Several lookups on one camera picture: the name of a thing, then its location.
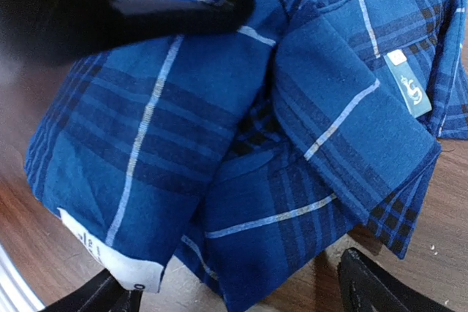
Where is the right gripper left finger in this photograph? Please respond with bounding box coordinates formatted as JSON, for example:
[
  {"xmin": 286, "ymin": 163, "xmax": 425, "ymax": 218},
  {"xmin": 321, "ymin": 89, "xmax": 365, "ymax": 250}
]
[{"xmin": 40, "ymin": 270, "xmax": 143, "ymax": 312}]

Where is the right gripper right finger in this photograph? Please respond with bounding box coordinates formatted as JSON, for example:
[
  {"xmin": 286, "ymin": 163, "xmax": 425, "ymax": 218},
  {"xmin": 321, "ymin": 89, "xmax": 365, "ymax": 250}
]
[{"xmin": 338, "ymin": 248, "xmax": 451, "ymax": 312}]

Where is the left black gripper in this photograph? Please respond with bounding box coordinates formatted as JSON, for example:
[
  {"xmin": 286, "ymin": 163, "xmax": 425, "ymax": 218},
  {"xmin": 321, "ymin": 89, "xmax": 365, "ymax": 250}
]
[{"xmin": 1, "ymin": 0, "xmax": 254, "ymax": 64}]

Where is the blue plaid long sleeve shirt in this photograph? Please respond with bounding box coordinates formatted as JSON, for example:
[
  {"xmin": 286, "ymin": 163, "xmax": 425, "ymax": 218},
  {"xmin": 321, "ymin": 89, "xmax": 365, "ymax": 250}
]
[{"xmin": 25, "ymin": 0, "xmax": 467, "ymax": 311}]

